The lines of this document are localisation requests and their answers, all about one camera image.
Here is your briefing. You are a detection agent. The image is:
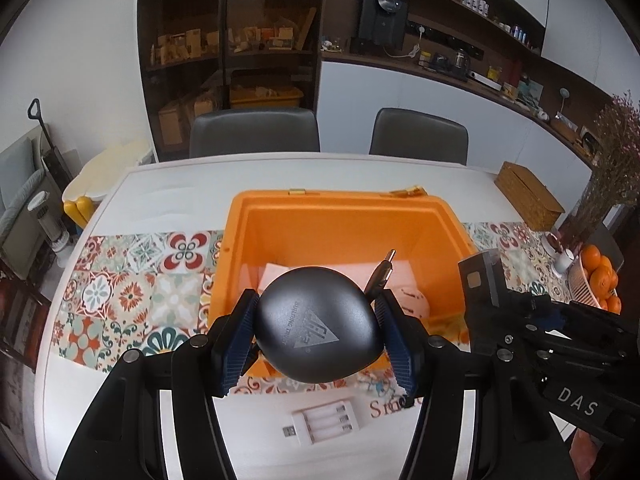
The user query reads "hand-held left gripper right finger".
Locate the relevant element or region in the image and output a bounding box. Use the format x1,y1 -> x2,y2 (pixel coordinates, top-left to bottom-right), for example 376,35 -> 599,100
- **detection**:
373,290 -> 587,480

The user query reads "black coffee machine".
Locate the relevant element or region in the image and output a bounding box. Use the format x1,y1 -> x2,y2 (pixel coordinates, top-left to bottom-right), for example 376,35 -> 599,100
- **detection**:
357,0 -> 409,54

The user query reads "dark wooden cabinet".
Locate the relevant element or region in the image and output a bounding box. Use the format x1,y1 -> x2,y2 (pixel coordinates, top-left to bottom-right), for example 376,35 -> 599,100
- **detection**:
135,0 -> 329,161

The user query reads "basket of oranges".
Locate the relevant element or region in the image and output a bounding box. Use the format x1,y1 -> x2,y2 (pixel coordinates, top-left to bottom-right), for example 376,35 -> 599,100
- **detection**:
567,243 -> 626,314

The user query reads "narrow grey chair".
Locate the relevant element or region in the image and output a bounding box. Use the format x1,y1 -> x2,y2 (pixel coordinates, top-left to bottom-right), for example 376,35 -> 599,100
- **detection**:
368,107 -> 470,165

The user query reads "dark red wooden chair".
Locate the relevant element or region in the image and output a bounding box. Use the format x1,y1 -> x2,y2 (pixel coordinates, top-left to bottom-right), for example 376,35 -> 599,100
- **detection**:
0,254 -> 54,372

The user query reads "orange plastic crate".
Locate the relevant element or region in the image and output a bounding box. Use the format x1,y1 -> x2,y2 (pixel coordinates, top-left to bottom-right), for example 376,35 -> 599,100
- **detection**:
202,185 -> 481,379

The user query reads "white battery charger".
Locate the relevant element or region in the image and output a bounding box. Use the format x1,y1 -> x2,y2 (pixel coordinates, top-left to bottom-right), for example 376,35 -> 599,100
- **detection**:
281,395 -> 361,445

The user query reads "dark grey round tape measure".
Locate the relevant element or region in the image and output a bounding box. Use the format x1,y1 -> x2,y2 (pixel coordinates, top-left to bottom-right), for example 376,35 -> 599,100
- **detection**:
253,248 -> 399,381

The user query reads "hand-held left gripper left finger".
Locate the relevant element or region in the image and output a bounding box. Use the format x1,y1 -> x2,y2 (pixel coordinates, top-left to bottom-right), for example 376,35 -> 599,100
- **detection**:
55,288 -> 262,480

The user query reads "dark wooden wall shelf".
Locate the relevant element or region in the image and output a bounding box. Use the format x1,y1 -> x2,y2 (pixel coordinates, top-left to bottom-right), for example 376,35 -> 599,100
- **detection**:
322,0 -> 617,172

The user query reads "pink round device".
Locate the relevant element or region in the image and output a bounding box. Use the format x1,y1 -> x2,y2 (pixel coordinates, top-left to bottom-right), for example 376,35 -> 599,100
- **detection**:
394,284 -> 431,319

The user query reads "black hand cart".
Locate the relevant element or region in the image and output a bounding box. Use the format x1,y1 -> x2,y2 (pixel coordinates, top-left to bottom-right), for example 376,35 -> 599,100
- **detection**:
27,98 -> 79,186

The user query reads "patterned table runner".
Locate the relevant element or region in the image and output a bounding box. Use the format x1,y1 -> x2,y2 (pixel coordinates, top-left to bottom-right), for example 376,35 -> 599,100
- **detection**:
49,222 -> 586,397

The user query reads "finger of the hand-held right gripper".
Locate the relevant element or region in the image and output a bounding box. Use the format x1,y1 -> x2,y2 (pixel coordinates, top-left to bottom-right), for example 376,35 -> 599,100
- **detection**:
501,329 -> 614,387
506,294 -> 640,357

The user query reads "wicker tissue box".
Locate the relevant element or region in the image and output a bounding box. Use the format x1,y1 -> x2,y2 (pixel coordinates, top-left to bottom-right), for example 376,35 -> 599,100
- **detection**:
493,160 -> 566,231

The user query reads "white standing heater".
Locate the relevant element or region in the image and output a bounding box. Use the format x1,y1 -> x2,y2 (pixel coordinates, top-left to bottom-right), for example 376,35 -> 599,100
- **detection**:
27,190 -> 69,252

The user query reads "cream stool with yellow legs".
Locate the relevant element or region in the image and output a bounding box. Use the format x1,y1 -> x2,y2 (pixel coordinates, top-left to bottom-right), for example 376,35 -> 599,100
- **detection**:
62,140 -> 154,224

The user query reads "yellow storage crate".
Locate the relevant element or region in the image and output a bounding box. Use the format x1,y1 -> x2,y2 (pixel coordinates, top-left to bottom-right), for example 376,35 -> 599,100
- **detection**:
228,84 -> 305,110

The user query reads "wide grey chair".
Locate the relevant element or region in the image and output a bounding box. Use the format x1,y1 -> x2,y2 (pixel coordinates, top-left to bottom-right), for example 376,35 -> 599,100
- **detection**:
188,108 -> 321,159

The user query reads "white cup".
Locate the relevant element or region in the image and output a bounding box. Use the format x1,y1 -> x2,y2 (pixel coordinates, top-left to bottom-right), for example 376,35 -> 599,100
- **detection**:
552,248 -> 576,277

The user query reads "dried flower bouquet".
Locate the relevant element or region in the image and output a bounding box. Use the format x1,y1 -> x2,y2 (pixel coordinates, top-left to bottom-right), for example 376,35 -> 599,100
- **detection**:
559,90 -> 640,247

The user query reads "grey sofa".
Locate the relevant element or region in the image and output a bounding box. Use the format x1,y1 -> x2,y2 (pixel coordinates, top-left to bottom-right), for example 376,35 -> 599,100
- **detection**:
0,137 -> 61,261

